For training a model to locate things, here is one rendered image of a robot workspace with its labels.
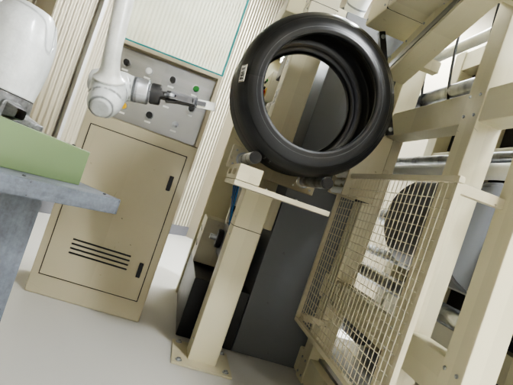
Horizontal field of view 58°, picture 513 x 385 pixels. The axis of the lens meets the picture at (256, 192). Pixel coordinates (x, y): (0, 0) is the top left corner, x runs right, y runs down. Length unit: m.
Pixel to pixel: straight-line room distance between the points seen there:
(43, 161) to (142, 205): 1.16
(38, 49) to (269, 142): 0.79
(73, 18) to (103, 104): 2.69
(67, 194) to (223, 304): 1.12
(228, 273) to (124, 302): 0.60
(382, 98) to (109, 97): 0.94
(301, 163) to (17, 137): 0.92
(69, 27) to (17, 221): 3.05
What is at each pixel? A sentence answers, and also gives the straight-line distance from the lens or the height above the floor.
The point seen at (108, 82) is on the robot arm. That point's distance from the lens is 1.56.
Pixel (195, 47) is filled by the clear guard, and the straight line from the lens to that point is 2.41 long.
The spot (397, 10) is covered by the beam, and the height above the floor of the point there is 1.64.
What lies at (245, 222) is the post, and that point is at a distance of 2.03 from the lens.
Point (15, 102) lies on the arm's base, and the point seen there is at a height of 0.79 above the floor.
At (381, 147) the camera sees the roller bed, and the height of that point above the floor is 1.15.
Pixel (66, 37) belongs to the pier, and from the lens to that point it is 4.16.
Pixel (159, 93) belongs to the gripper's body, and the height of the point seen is 1.00.
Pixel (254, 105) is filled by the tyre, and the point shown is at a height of 1.06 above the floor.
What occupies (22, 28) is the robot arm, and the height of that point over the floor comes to 0.96.
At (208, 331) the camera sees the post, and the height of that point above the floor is 0.15.
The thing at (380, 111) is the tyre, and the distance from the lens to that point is 1.76.
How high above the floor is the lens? 0.77
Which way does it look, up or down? level
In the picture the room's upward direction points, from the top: 19 degrees clockwise
